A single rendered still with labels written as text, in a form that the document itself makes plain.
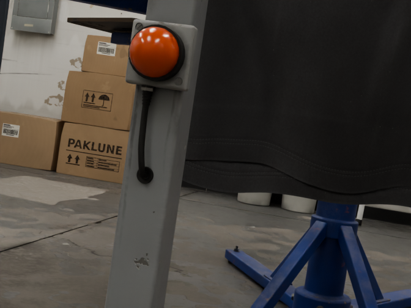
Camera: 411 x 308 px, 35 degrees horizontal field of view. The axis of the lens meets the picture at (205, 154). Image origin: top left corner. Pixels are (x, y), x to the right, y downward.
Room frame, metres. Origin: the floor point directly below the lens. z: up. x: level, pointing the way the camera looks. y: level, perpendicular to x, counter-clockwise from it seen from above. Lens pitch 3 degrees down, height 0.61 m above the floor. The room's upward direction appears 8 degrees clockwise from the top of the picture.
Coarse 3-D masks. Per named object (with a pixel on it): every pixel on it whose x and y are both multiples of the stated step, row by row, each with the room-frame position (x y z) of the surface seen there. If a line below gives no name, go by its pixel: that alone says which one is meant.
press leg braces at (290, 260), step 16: (320, 224) 2.02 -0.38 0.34; (304, 240) 1.99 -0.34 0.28; (320, 240) 2.01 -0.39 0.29; (352, 240) 1.98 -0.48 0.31; (288, 256) 2.33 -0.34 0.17; (304, 256) 1.95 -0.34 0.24; (352, 256) 1.94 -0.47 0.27; (288, 272) 1.91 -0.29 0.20; (352, 272) 1.91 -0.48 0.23; (368, 272) 2.25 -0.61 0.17; (272, 288) 1.88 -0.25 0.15; (368, 288) 1.86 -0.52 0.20; (256, 304) 1.85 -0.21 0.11; (272, 304) 1.86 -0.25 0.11; (368, 304) 1.82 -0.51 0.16
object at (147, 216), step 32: (160, 0) 0.52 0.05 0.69; (192, 0) 0.52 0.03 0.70; (192, 32) 0.50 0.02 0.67; (128, 64) 0.51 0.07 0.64; (192, 64) 0.51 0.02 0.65; (160, 96) 0.52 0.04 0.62; (192, 96) 0.54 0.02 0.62; (160, 128) 0.52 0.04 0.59; (128, 160) 0.52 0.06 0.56; (160, 160) 0.52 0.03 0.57; (128, 192) 0.52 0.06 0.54; (160, 192) 0.52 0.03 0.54; (128, 224) 0.52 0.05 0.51; (160, 224) 0.52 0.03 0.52; (128, 256) 0.52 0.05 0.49; (160, 256) 0.52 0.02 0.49; (128, 288) 0.52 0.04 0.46; (160, 288) 0.53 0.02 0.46
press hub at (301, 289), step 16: (320, 208) 2.06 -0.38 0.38; (336, 208) 2.03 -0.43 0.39; (352, 208) 2.04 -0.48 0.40; (336, 224) 2.02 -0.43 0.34; (352, 224) 2.03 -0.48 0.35; (336, 240) 2.03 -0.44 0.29; (320, 256) 2.04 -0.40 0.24; (336, 256) 2.03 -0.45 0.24; (320, 272) 2.04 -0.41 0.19; (336, 272) 2.03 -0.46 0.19; (304, 288) 2.09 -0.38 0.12; (320, 288) 2.03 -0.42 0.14; (336, 288) 2.04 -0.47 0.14; (304, 304) 2.03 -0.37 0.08; (320, 304) 2.00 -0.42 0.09; (336, 304) 2.01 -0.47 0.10
